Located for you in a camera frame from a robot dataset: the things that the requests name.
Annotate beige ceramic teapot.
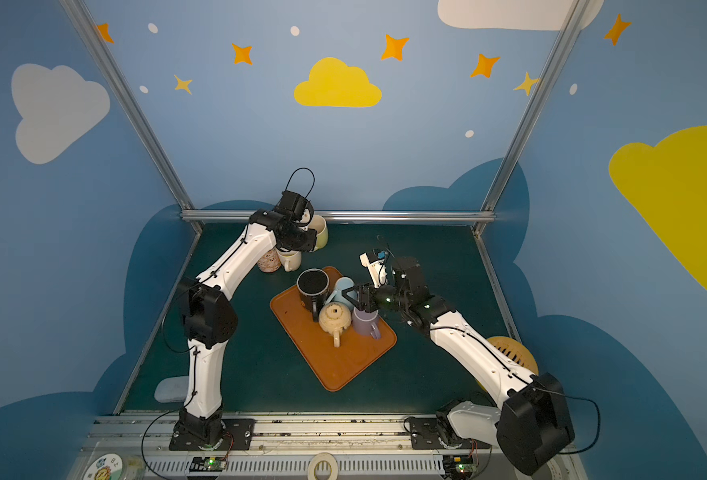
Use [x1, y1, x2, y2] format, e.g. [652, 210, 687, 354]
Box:
[319, 302, 352, 348]

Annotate black skull mug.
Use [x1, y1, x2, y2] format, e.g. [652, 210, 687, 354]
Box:
[296, 268, 330, 323]

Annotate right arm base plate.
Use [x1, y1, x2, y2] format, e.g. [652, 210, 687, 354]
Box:
[403, 416, 491, 451]

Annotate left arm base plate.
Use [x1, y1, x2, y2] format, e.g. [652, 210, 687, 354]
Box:
[169, 417, 256, 451]

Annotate light blue mug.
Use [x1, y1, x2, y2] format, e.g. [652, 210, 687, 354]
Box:
[325, 277, 355, 311]

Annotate yellow plastic basket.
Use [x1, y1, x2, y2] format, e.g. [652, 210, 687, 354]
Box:
[487, 336, 539, 375]

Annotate grey sponge pad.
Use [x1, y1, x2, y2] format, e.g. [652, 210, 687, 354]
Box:
[154, 375, 190, 404]

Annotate pink ghost mug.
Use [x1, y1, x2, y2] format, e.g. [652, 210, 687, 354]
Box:
[258, 248, 283, 273]

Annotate lavender mug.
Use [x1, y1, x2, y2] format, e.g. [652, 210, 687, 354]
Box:
[352, 308, 381, 340]

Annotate white tape roll front centre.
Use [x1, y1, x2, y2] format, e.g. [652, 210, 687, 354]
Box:
[307, 452, 340, 480]

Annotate aluminium frame right post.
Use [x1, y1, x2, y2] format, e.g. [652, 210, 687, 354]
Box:
[473, 0, 593, 240]

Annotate aluminium frame left post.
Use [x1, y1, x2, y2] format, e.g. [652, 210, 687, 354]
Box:
[60, 0, 195, 211]

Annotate aluminium frame post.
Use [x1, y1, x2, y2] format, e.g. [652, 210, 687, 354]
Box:
[60, 0, 195, 211]
[473, 0, 593, 240]

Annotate cream white mug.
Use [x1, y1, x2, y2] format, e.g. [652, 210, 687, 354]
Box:
[278, 251, 303, 272]

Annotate orange plastic tray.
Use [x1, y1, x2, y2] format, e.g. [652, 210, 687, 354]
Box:
[270, 266, 397, 392]

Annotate light green mug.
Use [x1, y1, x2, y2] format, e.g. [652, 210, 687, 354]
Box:
[307, 214, 329, 251]

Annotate aluminium frame back bar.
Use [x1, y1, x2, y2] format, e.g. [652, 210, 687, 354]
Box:
[181, 210, 495, 224]

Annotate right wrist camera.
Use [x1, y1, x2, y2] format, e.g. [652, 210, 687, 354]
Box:
[359, 249, 389, 288]

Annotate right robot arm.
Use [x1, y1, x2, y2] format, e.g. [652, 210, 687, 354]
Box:
[344, 250, 575, 475]

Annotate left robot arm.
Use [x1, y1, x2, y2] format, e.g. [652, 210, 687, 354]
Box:
[170, 190, 317, 451]

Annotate aluminium front rail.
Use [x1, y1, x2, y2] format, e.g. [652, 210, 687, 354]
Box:
[70, 413, 589, 480]

